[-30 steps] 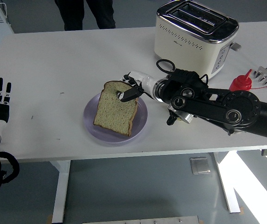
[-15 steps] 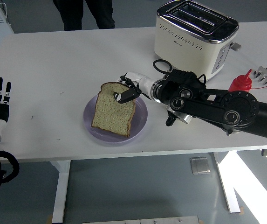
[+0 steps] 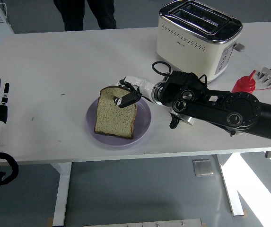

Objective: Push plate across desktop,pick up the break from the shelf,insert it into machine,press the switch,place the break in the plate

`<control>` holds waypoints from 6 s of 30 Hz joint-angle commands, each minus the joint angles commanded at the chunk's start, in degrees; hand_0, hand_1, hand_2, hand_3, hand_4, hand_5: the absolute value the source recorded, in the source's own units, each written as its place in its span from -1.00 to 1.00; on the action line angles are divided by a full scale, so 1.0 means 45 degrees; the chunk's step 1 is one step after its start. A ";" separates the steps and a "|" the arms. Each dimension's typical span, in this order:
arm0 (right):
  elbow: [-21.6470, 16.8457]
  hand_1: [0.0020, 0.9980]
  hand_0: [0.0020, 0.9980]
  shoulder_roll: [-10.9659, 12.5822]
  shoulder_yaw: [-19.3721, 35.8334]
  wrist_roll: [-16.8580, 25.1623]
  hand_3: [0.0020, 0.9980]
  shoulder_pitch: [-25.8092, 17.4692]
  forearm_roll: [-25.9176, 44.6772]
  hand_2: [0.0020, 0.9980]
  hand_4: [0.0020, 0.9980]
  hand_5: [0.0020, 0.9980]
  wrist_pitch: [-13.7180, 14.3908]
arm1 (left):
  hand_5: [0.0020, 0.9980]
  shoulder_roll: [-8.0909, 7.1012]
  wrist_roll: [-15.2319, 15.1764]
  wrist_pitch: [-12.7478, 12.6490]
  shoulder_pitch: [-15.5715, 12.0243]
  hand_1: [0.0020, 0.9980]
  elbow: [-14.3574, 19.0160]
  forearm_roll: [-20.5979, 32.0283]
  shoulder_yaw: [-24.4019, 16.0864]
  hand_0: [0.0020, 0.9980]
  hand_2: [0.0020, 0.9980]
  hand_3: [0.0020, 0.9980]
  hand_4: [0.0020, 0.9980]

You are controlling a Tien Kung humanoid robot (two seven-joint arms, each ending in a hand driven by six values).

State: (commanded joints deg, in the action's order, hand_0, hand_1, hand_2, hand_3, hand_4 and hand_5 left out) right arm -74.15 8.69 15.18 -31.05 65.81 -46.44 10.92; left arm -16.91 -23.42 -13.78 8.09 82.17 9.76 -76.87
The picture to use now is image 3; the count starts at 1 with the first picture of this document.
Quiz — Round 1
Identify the cream two-slot toaster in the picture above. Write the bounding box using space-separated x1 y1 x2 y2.
156 0 246 83

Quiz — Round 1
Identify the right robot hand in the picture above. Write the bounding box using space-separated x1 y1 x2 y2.
113 75 155 109

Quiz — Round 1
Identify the purple plastic plate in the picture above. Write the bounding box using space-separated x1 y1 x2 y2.
85 96 152 147

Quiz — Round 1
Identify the red squeeze bottle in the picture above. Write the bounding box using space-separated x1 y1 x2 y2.
231 70 271 94

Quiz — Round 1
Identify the metal floor socket cover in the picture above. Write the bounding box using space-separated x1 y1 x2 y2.
192 158 215 177

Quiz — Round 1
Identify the slice of bread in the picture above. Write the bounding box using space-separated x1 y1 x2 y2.
94 85 138 140

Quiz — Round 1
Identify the person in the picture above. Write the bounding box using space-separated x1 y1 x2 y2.
53 0 117 31

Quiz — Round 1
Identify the white table leg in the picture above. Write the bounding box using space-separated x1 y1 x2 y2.
51 162 72 227
214 153 246 216

